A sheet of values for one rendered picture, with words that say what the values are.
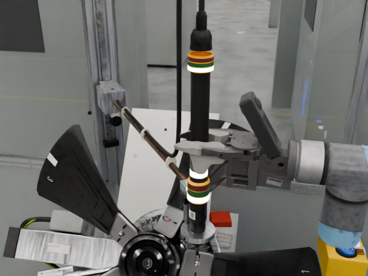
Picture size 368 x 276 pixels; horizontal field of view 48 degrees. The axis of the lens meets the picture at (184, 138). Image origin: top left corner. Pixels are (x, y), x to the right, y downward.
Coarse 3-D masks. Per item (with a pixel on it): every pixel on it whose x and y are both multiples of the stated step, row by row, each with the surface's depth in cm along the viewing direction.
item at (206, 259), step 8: (184, 256) 89; (192, 256) 89; (200, 256) 89; (208, 256) 89; (184, 264) 86; (192, 264) 87; (200, 264) 87; (208, 264) 87; (184, 272) 84; (192, 272) 85; (200, 272) 85; (208, 272) 85
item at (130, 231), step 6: (120, 216) 88; (114, 222) 91; (120, 222) 90; (126, 222) 88; (114, 228) 92; (120, 228) 91; (126, 228) 89; (132, 228) 87; (114, 234) 93; (126, 234) 90; (132, 234) 89; (120, 240) 93; (126, 240) 91
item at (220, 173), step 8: (216, 120) 97; (232, 128) 93; (240, 128) 92; (184, 152) 99; (184, 160) 98; (184, 168) 96; (208, 168) 90; (216, 168) 88; (224, 168) 87; (176, 176) 97; (208, 176) 88; (216, 176) 87; (224, 176) 86; (176, 184) 95; (216, 184) 86; (176, 192) 93; (168, 200) 95; (176, 200) 91
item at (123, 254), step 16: (144, 240) 84; (160, 240) 83; (128, 256) 84; (144, 256) 83; (160, 256) 82; (176, 256) 83; (128, 272) 83; (144, 272) 82; (160, 272) 81; (176, 272) 83
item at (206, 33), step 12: (204, 12) 64; (204, 24) 65; (192, 36) 65; (204, 36) 65; (192, 48) 66; (204, 48) 65; (192, 204) 78; (204, 204) 78; (192, 216) 80; (204, 216) 80; (192, 228) 81; (204, 228) 81
